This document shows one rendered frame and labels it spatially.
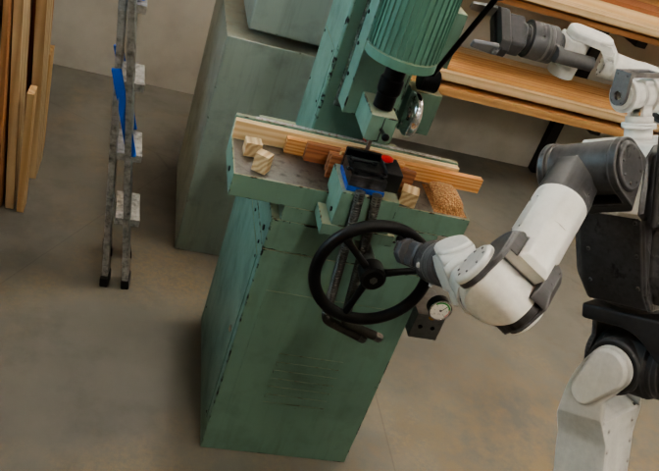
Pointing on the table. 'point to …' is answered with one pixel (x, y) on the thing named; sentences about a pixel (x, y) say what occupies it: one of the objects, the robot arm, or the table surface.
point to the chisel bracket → (375, 119)
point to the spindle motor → (415, 22)
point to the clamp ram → (362, 154)
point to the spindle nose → (388, 89)
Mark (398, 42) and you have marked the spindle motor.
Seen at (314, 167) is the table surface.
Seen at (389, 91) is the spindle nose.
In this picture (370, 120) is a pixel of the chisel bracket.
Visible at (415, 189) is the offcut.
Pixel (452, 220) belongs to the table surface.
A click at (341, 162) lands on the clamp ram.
